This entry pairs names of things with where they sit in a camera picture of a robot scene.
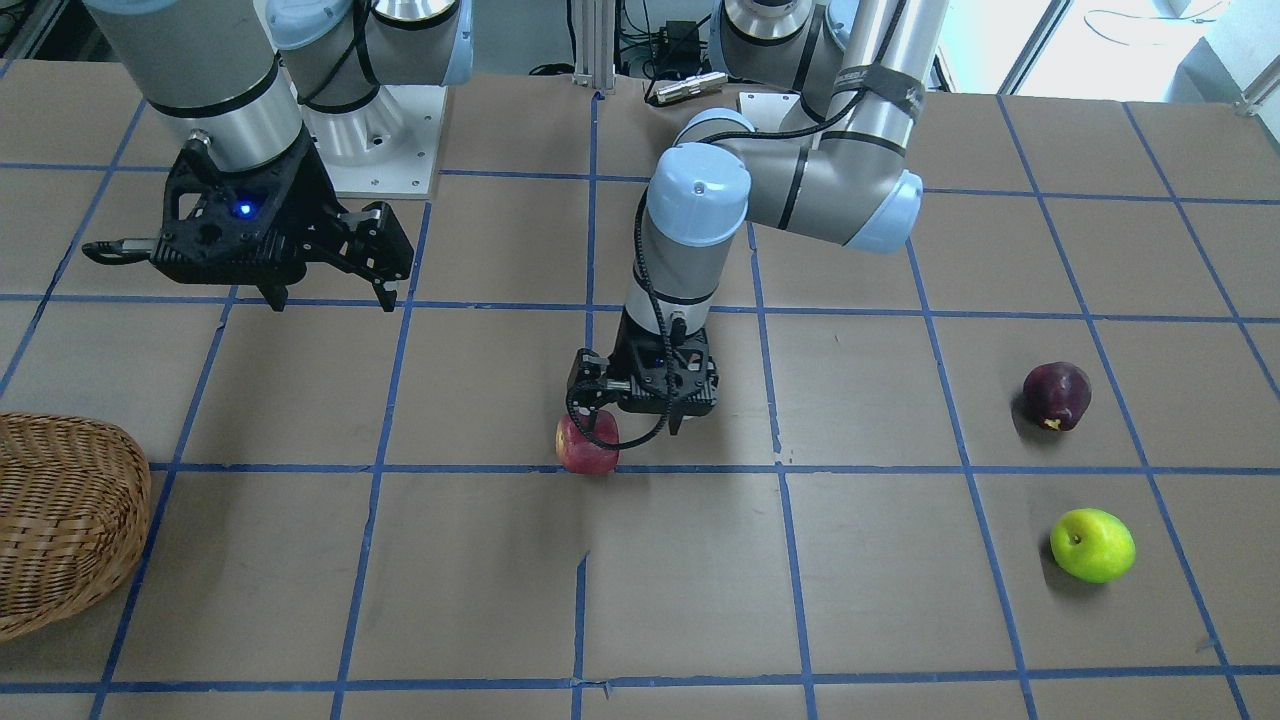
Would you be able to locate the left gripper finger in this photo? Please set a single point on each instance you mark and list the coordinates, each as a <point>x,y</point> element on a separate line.
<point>585,415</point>
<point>675,417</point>

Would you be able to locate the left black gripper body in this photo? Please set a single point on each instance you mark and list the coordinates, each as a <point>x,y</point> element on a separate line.
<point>589,372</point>

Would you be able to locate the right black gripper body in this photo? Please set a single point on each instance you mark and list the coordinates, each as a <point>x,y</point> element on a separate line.
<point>318,196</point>

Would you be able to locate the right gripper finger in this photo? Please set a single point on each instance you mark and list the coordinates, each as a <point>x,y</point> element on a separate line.
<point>371,244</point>
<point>275,294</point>

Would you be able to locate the dark red apple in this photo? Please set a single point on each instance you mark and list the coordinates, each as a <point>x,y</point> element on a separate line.
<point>1055,396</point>

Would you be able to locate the green apple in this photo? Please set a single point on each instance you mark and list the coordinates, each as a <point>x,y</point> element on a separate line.
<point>1093,545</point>

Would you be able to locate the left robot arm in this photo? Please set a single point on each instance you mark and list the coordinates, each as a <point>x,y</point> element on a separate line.
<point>834,170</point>

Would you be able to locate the wicker basket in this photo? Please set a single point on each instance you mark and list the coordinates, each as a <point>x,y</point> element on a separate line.
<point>75,512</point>

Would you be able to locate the silver connector plug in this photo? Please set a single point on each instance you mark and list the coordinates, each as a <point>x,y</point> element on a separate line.
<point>686,89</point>

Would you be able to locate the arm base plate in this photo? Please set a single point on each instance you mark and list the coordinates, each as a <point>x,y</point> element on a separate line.
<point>774,112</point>
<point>385,150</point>

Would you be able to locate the aluminium frame post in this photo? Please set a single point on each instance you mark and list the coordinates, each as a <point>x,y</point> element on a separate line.
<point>593,42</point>

